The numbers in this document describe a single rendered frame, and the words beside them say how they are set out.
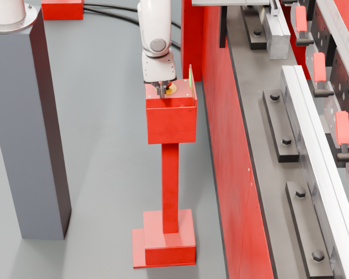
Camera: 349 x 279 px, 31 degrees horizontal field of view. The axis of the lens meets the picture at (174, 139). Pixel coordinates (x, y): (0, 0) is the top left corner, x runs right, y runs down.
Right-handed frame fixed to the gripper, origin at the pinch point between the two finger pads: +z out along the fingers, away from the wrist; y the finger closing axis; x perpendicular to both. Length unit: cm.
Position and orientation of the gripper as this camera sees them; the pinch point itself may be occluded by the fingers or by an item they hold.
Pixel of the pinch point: (161, 91)
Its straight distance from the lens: 202.1
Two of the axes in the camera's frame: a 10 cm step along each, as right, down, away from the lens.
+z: 0.8, 7.5, 6.6
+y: -9.9, 1.1, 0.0
